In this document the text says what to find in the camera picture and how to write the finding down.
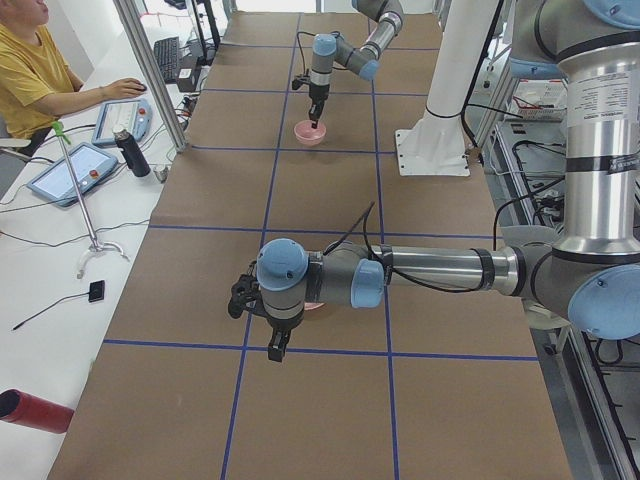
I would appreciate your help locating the small black square device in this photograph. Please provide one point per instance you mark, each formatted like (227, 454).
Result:
(96, 291)

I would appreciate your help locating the metal reacher grabber stick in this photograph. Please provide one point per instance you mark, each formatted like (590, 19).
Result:
(96, 248)

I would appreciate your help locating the person in yellow shirt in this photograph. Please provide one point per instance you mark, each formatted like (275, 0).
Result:
(37, 84)

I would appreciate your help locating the near teach pendant tablet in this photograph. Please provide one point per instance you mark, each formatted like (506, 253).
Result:
(90, 164)

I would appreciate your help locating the pink bowl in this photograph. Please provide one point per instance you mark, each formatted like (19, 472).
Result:
(309, 133)

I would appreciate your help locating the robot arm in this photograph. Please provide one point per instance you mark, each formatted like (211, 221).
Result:
(363, 61)
(587, 272)

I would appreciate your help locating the aluminium frame post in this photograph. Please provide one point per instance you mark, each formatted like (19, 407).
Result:
(129, 17)

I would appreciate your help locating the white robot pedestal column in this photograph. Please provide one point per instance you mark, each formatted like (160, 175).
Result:
(435, 145)

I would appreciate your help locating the pink plate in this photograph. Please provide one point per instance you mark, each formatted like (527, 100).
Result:
(309, 306)

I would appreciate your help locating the teach pendant tablet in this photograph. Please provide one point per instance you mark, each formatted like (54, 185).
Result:
(90, 164)
(134, 115)

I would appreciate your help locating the red cylinder bottle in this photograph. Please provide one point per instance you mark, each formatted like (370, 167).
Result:
(27, 410)

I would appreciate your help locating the black keyboard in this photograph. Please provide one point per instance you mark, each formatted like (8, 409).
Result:
(167, 55)

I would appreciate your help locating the black water bottle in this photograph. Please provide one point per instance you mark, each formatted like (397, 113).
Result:
(131, 151)

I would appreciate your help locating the small metal cup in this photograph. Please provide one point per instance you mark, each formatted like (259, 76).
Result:
(161, 172)

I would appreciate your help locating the far teach pendant tablet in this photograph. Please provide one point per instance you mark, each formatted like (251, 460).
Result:
(134, 115)

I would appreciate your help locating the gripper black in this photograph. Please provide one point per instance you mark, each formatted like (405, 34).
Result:
(281, 323)
(317, 94)

